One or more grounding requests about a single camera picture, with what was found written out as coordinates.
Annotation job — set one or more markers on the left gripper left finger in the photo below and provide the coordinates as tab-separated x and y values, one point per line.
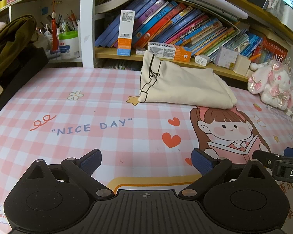
79	172

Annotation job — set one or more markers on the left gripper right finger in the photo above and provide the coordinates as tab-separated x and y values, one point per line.
213	172

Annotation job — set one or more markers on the beige t-shirt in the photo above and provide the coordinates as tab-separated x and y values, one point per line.
166	82

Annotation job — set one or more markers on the pink checkered table mat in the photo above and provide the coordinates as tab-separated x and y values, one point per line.
67	112

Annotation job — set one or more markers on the pink white plush bunny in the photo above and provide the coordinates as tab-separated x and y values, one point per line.
272	81

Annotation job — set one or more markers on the small beige box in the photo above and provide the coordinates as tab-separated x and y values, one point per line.
241	65

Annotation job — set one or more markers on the red book box set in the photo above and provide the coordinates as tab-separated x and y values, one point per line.
267	50

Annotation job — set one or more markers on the white power adapter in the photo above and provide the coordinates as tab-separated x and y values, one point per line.
202	60

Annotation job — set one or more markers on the white cube box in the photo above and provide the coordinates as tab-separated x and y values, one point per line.
226	58

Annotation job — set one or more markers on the white green-lid jar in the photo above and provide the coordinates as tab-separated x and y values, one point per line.
69	45

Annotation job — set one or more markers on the flat white orange box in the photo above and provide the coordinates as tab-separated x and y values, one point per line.
170	51

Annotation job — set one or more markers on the wooden white bookshelf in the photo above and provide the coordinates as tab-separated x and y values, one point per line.
92	17

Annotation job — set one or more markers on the olive brown bag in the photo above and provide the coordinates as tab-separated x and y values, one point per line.
14	37

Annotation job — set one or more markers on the row of colourful books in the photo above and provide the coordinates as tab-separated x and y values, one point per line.
185	25

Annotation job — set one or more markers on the tall white orange box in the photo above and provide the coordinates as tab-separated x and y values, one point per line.
125	32

